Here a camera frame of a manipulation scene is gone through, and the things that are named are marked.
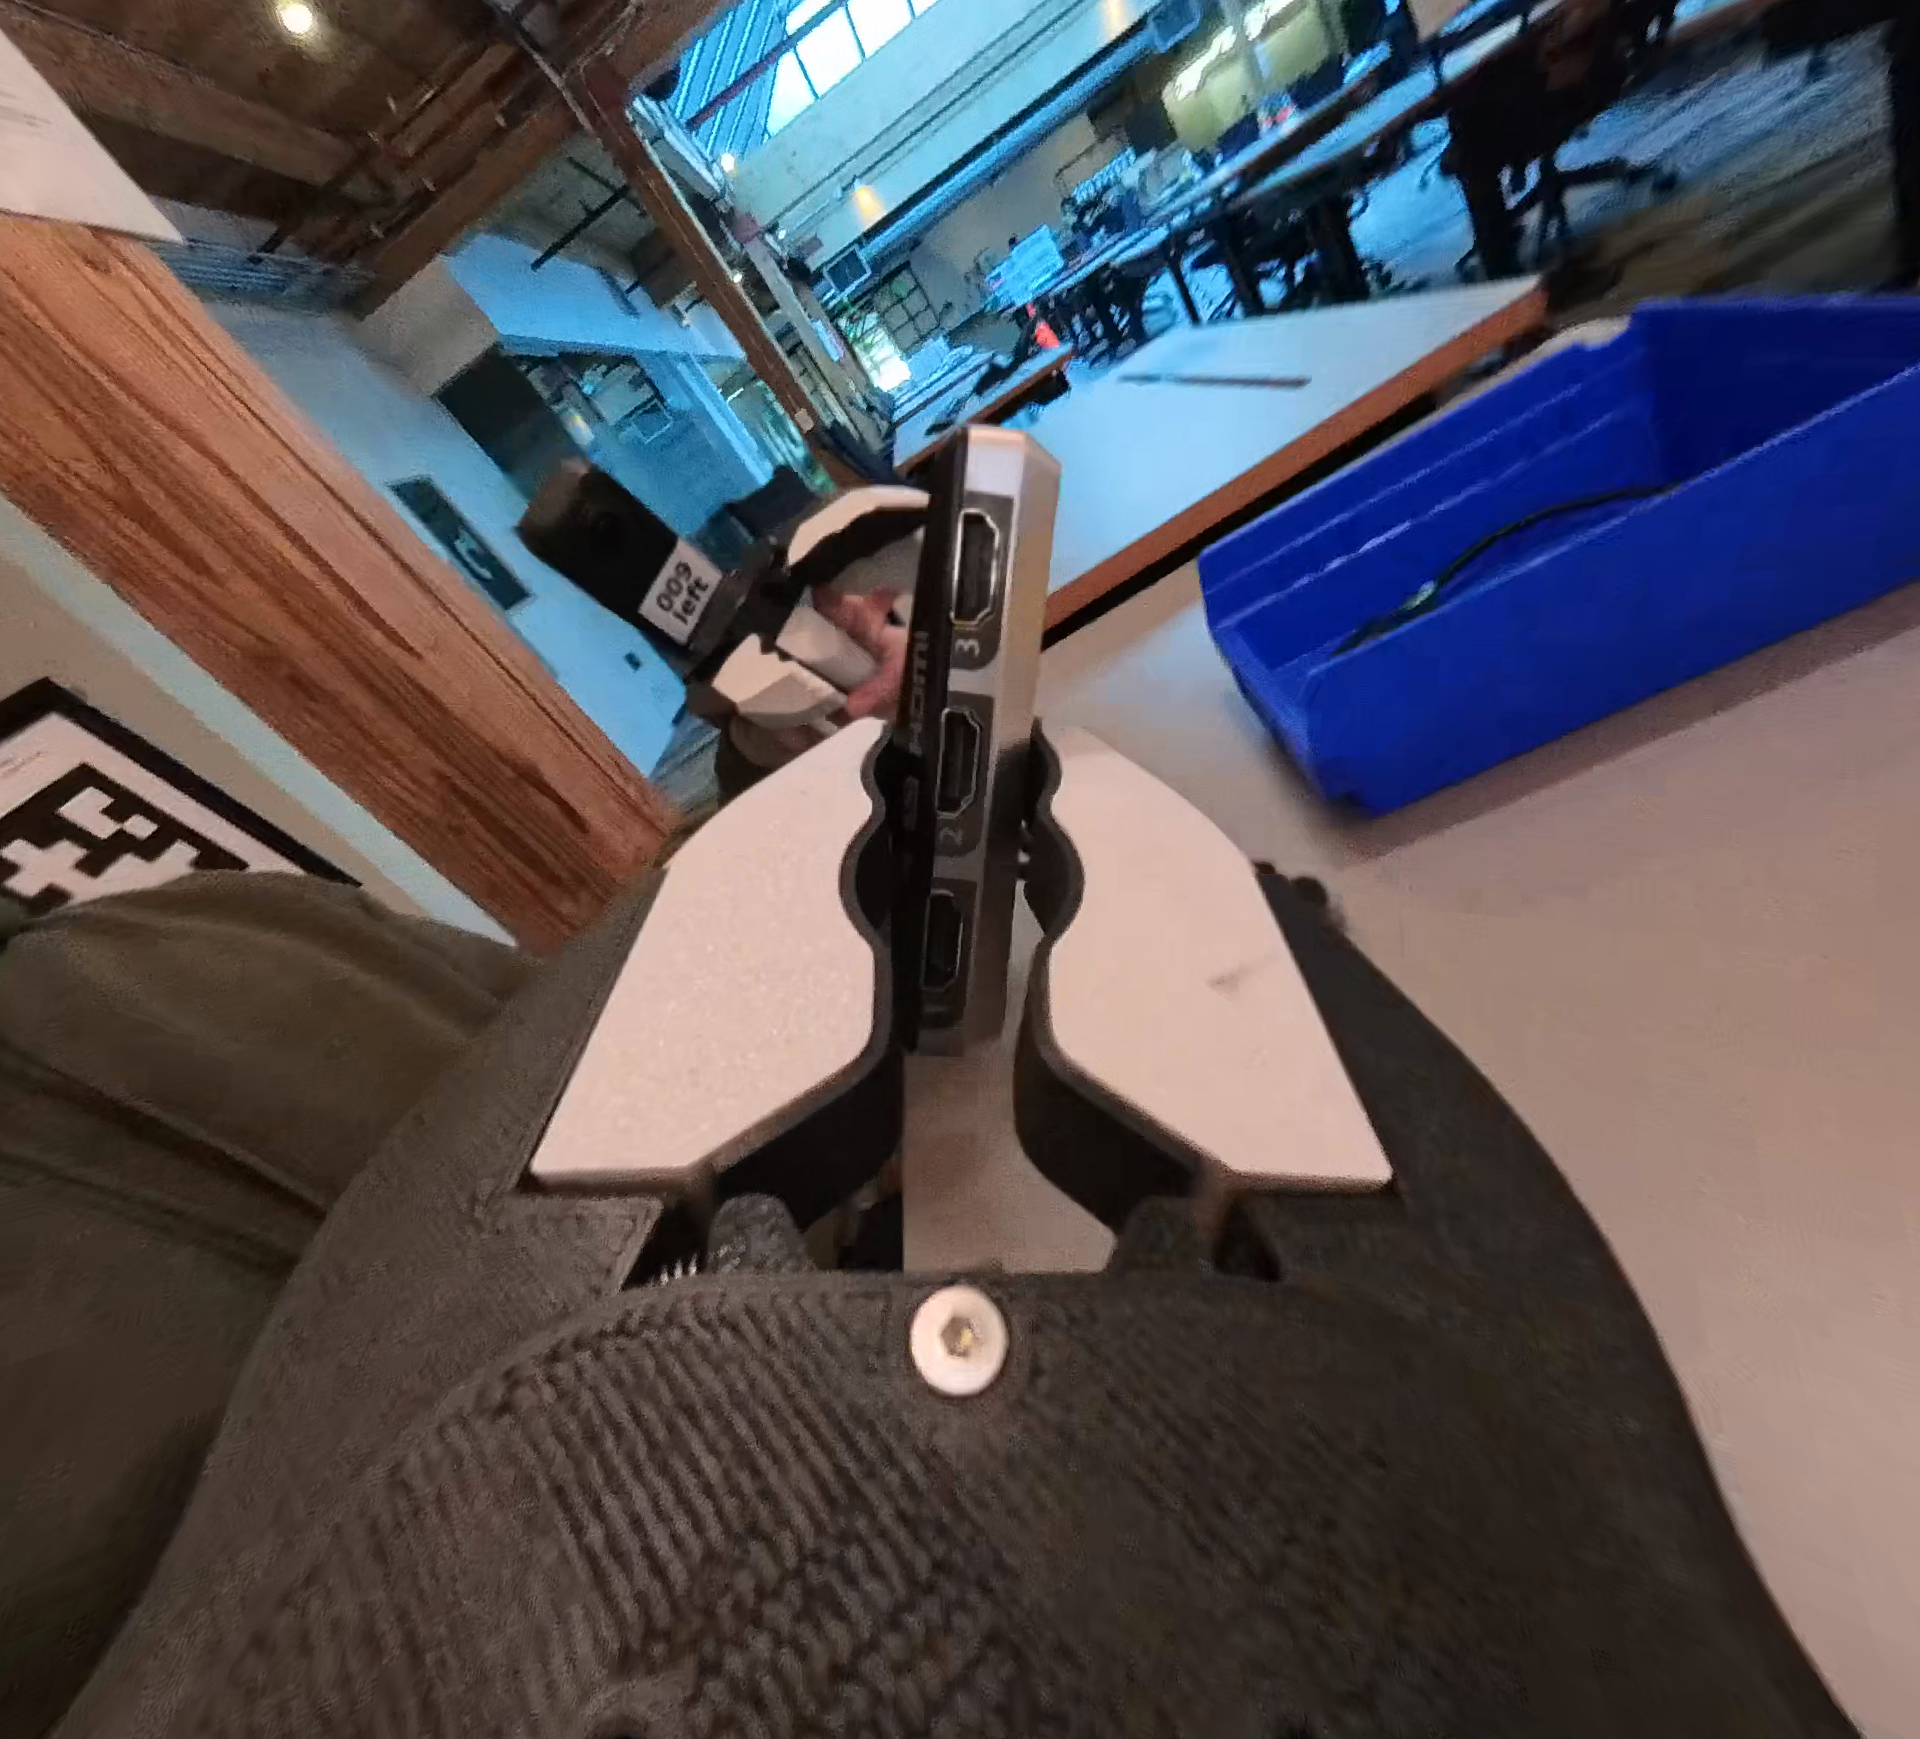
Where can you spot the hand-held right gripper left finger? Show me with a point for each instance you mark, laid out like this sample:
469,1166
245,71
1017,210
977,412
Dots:
704,1020

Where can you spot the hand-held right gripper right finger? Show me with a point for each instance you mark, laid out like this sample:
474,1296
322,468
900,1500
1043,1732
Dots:
1200,1020

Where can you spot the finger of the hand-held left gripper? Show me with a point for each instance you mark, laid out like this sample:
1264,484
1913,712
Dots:
863,528
780,692

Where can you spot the black port hub box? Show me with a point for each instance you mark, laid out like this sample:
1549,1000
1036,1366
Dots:
1002,660

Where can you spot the empty grey desk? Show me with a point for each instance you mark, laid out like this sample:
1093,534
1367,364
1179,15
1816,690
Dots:
1200,464

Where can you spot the person's left hand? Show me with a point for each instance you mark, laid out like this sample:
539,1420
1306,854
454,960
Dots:
873,642

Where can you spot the wooden pillar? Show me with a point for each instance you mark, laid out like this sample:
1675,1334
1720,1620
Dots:
301,570

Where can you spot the blue plastic bin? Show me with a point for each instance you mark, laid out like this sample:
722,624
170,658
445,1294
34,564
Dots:
1575,704

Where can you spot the olive green jacket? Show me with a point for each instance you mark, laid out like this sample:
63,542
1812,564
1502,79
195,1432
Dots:
151,1170

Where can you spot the black white marker poster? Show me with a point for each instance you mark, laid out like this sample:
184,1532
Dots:
91,810

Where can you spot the black office chair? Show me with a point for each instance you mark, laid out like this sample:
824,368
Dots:
1561,105

